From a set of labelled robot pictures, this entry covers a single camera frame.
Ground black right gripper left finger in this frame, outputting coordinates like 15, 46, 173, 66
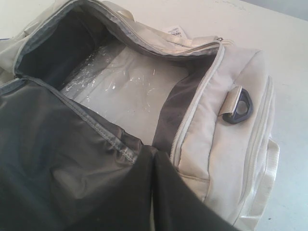
0, 144, 159, 231

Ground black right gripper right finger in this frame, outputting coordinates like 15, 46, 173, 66
154, 152, 237, 231

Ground beige fabric duffel bag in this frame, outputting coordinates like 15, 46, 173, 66
0, 0, 279, 231

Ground clear plastic base sheet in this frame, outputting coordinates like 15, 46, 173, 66
61, 44, 188, 145

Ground black plastic D-ring near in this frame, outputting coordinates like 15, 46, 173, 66
222, 86, 255, 126

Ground white barcode paper tag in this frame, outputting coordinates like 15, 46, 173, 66
163, 25, 187, 39

